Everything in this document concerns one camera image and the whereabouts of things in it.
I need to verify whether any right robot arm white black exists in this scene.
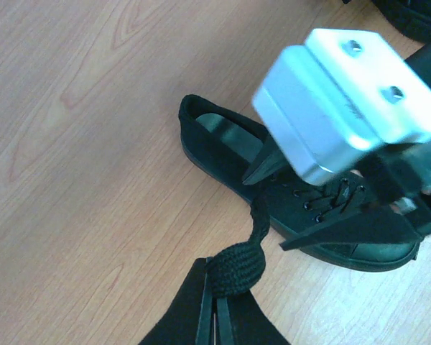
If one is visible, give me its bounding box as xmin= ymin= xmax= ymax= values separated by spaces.
xmin=245 ymin=29 xmax=431 ymax=250

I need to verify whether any black sneaker one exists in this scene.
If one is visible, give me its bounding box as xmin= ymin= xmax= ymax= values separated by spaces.
xmin=177 ymin=93 xmax=420 ymax=298

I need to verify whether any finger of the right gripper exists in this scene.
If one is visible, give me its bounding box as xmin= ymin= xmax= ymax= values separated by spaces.
xmin=242 ymin=136 xmax=289 ymax=185

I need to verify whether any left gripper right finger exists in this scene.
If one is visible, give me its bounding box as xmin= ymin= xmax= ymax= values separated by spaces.
xmin=215 ymin=290 xmax=289 ymax=345

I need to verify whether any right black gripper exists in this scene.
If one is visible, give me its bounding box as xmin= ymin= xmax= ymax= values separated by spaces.
xmin=278 ymin=140 xmax=431 ymax=251

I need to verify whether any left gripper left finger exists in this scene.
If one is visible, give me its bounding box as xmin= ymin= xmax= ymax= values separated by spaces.
xmin=140 ymin=258 xmax=214 ymax=345

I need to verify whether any black sneaker with laces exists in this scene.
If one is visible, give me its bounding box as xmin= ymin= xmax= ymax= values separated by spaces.
xmin=372 ymin=0 xmax=431 ymax=43

